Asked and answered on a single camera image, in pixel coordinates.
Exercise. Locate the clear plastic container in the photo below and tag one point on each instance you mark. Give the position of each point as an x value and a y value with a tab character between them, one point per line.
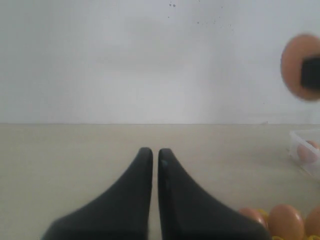
300	137

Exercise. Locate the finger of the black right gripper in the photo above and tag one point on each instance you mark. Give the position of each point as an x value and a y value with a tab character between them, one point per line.
310	72

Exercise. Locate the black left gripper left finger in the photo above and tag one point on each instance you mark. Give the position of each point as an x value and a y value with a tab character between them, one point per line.
120	213

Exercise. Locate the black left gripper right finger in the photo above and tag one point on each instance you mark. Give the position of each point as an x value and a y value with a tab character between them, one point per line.
188	212

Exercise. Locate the yellow plastic egg tray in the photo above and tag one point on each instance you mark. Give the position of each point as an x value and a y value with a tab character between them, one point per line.
284	222

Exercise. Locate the brown egg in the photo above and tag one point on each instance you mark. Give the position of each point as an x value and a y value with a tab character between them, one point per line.
312	223
299	48
285	222
258	215
305	154

